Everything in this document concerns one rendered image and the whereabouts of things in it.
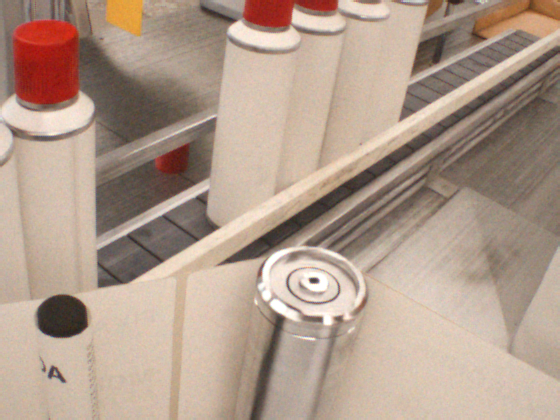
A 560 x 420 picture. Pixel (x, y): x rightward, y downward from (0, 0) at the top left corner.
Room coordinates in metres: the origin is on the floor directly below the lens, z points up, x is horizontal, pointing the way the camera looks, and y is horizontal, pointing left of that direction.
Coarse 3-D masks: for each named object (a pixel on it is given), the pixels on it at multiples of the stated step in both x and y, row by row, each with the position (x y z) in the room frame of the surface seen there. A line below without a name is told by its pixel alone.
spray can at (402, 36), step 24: (384, 0) 0.60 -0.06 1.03; (408, 0) 0.59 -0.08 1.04; (408, 24) 0.59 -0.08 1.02; (384, 48) 0.59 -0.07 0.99; (408, 48) 0.60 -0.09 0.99; (384, 72) 0.59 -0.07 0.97; (408, 72) 0.60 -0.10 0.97; (384, 96) 0.59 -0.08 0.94; (384, 120) 0.59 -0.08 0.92; (360, 144) 0.59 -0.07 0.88
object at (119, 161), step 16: (496, 0) 0.95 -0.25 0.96; (512, 0) 0.99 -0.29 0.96; (448, 16) 0.82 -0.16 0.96; (464, 16) 0.84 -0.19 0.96; (480, 16) 0.89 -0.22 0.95; (432, 32) 0.76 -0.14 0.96; (208, 112) 0.46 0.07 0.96; (176, 128) 0.43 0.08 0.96; (192, 128) 0.44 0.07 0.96; (208, 128) 0.45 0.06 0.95; (128, 144) 0.40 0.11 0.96; (144, 144) 0.40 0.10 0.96; (160, 144) 0.41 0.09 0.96; (176, 144) 0.42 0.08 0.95; (96, 160) 0.37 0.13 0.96; (112, 160) 0.37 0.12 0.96; (128, 160) 0.38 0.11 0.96; (144, 160) 0.40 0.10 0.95; (96, 176) 0.36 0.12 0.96; (112, 176) 0.37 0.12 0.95
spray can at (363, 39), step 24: (360, 0) 0.53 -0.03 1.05; (360, 24) 0.52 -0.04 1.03; (384, 24) 0.54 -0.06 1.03; (360, 48) 0.52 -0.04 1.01; (336, 72) 0.52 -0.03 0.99; (360, 72) 0.53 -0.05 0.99; (336, 96) 0.52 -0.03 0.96; (360, 96) 0.53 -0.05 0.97; (336, 120) 0.52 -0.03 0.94; (360, 120) 0.53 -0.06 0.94; (336, 144) 0.52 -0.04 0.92
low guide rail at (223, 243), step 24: (528, 48) 0.91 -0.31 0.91; (504, 72) 0.81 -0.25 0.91; (456, 96) 0.69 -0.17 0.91; (408, 120) 0.60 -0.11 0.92; (432, 120) 0.64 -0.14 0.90; (384, 144) 0.55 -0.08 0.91; (336, 168) 0.49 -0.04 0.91; (360, 168) 0.52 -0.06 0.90; (288, 192) 0.44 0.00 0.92; (312, 192) 0.46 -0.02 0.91; (264, 216) 0.41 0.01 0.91; (288, 216) 0.43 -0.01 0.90; (216, 240) 0.37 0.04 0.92; (240, 240) 0.39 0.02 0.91; (168, 264) 0.34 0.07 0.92; (192, 264) 0.34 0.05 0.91; (216, 264) 0.37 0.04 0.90
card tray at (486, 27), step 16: (528, 0) 1.40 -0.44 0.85; (544, 0) 1.40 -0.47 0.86; (496, 16) 1.25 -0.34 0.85; (512, 16) 1.33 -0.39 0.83; (528, 16) 1.36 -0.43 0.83; (544, 16) 1.39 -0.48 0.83; (480, 32) 1.18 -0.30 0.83; (496, 32) 1.20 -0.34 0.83; (528, 32) 1.25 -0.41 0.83; (544, 32) 1.27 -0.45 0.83
